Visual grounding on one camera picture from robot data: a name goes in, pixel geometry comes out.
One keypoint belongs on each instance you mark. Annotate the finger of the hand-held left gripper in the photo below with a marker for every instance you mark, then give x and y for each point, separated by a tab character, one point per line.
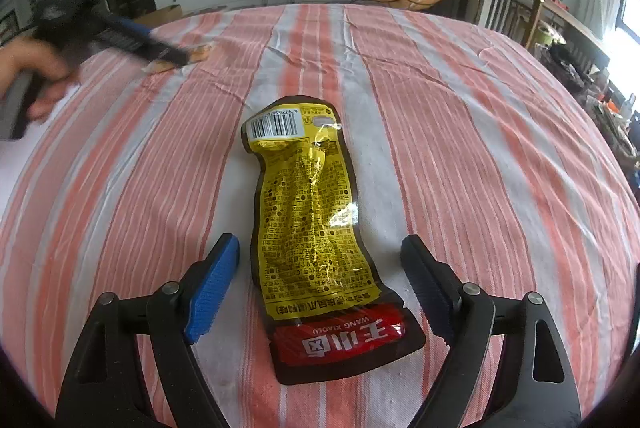
145	40

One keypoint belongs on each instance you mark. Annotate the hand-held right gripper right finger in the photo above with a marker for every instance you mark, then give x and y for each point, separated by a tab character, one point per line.
430	288

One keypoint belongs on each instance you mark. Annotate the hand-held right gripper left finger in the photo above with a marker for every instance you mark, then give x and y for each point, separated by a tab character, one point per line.
210	293

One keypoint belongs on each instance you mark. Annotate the small orange snack packet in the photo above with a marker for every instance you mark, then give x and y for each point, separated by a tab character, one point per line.
202	53

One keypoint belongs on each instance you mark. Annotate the yellow snack packet red label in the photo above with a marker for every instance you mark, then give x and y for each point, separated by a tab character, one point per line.
310	208

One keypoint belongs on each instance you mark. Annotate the person's left hand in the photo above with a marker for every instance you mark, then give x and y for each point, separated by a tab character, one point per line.
47	67

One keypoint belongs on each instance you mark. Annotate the striped tablecloth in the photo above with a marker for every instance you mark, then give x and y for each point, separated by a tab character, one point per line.
450	132

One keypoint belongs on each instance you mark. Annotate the wooden dining chair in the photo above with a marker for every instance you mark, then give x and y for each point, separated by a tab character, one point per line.
505	7

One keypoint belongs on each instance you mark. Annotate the cluttered dining table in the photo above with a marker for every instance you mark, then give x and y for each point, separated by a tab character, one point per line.
575	17

